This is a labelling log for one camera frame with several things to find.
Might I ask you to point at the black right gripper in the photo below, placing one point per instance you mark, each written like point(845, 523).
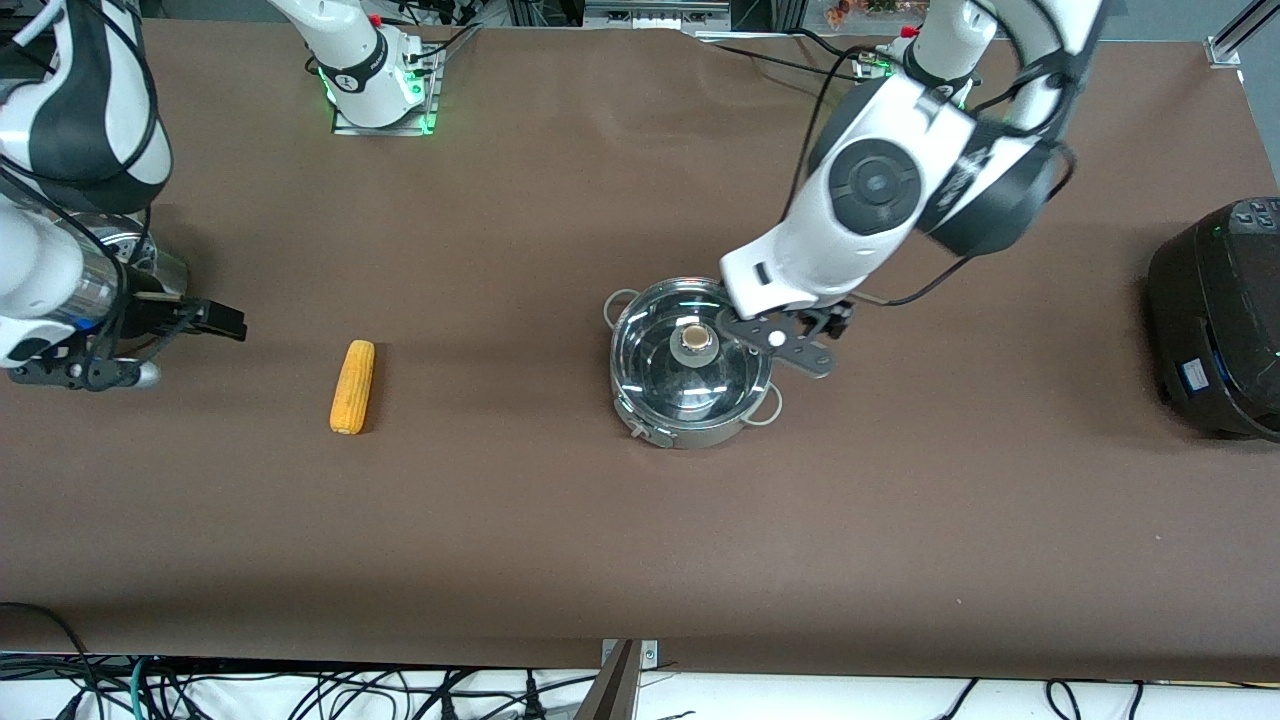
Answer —
point(152, 313)

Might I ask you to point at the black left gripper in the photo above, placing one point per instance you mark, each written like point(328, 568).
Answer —
point(833, 321)

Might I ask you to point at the yellow corn cob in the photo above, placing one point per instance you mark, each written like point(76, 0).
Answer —
point(352, 388)

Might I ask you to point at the glass pot lid with knob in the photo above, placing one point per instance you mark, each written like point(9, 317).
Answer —
point(655, 380)

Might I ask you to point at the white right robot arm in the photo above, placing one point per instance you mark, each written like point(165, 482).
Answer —
point(365, 95)

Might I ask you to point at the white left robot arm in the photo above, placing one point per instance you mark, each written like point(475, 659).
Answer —
point(875, 185)

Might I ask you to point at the steel steamer pot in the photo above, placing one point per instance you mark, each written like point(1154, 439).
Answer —
point(170, 270)

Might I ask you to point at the grey steel cooking pot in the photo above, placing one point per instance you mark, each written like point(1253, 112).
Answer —
point(690, 437)

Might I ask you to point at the orange background object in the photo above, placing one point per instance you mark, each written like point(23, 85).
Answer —
point(845, 10)

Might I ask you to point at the brown table cover sheet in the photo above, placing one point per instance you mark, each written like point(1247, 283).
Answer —
point(500, 550)

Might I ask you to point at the black rice cooker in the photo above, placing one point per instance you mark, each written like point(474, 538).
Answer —
point(1215, 330)

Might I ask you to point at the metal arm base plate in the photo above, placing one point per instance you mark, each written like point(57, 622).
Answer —
point(350, 130)
point(900, 143)

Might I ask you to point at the silver background frame bar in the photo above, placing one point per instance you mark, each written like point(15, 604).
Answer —
point(650, 15)

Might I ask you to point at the small metal bracket plate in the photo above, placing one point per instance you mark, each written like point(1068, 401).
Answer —
point(650, 655)

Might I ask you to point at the dark grey metal post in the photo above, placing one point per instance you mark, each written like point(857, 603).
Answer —
point(612, 695)

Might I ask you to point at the aluminium frame profile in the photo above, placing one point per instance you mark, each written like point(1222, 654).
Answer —
point(1228, 52)

